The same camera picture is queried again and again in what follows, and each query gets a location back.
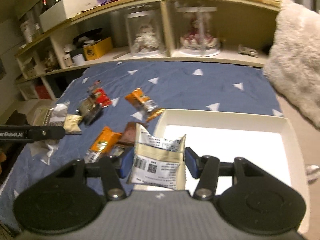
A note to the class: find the cream snack pouch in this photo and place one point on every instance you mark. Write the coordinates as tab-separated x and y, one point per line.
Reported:
71	124

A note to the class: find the white doll glass dome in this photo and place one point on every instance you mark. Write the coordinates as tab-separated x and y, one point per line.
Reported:
145	33

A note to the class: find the silver white snack bag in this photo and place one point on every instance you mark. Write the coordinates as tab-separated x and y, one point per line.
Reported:
48	116

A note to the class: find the white box on shelf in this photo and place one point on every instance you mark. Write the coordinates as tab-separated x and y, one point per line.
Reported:
67	11

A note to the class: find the white shallow tray box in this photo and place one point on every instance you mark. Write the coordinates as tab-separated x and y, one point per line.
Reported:
267	141

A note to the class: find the orange snack bar packet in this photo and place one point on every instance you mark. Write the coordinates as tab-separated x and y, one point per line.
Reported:
102	145

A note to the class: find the red snack packet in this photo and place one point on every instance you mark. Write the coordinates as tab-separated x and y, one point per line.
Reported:
97	93

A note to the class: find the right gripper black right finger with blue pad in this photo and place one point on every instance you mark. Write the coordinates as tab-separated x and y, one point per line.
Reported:
207	170

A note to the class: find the wooden headboard shelf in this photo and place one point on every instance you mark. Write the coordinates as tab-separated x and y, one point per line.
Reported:
222	31

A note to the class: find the brown square snack packet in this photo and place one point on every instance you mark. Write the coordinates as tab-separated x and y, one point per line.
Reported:
126	140

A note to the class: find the orange clear snack packet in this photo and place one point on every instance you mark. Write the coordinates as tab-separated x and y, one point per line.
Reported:
144	104

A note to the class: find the white fluffy pillow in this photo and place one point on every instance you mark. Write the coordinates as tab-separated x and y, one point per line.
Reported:
293	62

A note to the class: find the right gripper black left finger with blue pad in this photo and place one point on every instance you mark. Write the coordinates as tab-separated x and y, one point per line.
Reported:
112	171

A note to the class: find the beige white snack packet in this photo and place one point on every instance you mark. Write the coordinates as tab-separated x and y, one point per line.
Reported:
158	161

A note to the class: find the white cup on shelf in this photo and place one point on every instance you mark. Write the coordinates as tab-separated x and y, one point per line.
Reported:
78	60

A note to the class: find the blue triangle pattern bedsheet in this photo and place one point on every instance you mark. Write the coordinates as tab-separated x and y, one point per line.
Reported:
172	85

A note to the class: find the yellow storage box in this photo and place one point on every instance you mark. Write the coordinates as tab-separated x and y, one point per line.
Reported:
96	51

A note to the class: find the red doll glass dome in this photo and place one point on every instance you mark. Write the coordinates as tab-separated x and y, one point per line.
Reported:
195	36

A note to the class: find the clear dark snack packet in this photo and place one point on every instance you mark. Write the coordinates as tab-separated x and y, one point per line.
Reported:
90	110

